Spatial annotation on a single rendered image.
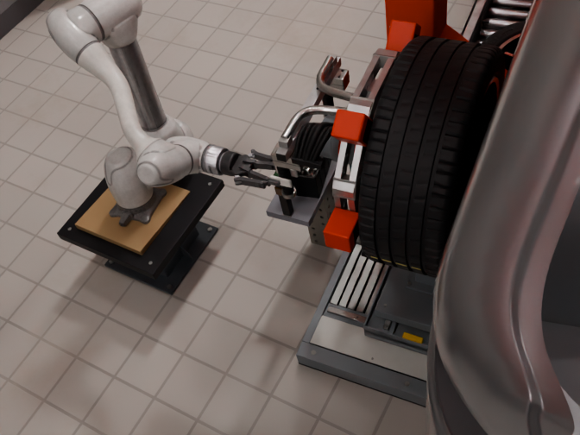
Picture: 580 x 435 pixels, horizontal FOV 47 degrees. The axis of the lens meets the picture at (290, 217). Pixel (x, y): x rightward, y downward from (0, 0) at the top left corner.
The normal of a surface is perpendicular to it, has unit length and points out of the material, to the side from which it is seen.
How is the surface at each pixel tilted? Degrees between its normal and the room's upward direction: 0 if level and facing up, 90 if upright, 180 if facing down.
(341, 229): 0
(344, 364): 0
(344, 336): 0
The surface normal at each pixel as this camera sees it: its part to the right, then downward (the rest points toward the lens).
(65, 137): -0.15, -0.60
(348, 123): -0.36, -0.06
